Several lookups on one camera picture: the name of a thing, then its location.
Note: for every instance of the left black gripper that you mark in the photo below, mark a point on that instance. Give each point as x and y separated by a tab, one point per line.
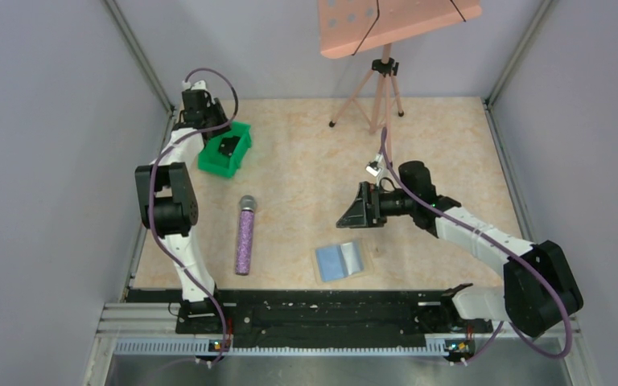
224	128

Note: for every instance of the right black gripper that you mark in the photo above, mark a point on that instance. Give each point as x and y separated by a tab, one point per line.
368	204

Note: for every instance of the beige card holder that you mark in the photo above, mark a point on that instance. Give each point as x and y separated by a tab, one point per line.
342	261

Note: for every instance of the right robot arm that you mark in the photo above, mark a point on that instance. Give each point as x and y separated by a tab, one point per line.
538	288

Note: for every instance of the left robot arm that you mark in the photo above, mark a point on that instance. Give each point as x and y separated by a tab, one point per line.
168	203

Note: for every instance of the green plastic bin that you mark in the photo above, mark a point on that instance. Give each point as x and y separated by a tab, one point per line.
211	161

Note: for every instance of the purple glitter microphone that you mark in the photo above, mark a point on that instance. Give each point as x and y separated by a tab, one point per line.
243	257

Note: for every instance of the pink music stand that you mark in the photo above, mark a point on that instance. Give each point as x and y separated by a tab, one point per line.
347	28

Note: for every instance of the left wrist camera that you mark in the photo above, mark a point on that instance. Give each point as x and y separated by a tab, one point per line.
194	86

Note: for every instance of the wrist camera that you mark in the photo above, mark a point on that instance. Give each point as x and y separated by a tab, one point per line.
377	167
194	86

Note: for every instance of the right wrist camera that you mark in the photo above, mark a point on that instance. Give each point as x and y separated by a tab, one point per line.
377	167

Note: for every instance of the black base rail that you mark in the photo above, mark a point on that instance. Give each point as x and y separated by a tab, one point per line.
327	319

